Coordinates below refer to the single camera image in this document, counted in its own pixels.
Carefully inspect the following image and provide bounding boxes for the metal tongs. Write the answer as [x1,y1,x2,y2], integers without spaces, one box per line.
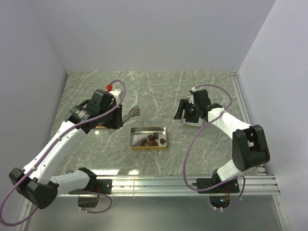
[105,105,140,135]

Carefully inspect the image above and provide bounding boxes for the dark chocolate block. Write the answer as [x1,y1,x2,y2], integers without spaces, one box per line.
[148,135,155,141]

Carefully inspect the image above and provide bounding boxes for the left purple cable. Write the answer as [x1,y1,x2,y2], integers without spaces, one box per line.
[0,79,127,227]

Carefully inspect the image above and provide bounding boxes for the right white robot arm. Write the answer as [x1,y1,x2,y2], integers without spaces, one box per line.
[174,90,270,193]

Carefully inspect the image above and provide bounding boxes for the gold tin box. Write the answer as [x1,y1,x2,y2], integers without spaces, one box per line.
[130,127,167,151]

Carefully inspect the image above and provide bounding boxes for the red rectangular tray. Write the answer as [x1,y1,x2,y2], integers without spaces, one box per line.
[95,124,107,129]

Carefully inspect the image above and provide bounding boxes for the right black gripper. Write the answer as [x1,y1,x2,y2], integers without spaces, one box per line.
[173,99,200,124]

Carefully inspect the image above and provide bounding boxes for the dark heart chocolate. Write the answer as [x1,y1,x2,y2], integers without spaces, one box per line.
[160,138,166,145]

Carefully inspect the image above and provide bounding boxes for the aluminium rail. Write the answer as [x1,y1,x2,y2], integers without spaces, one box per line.
[57,175,281,197]

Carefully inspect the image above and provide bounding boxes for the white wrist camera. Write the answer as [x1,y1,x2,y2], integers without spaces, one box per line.
[189,87,196,104]
[106,84,123,103]

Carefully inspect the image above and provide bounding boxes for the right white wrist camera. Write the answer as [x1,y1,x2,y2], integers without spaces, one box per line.
[189,87,196,104]

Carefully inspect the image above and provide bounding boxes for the dark cube chocolate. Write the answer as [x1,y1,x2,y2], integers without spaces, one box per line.
[153,132,159,139]

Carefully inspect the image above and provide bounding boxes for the round brown chocolate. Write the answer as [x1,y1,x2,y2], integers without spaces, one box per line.
[146,140,158,146]

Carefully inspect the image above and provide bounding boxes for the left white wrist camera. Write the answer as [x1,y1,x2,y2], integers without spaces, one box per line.
[106,84,123,103]

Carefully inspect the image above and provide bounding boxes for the grey tin lid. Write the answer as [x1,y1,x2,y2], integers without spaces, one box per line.
[182,97,205,127]

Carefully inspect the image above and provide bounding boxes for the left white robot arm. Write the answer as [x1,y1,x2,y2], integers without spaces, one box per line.
[9,90,125,209]

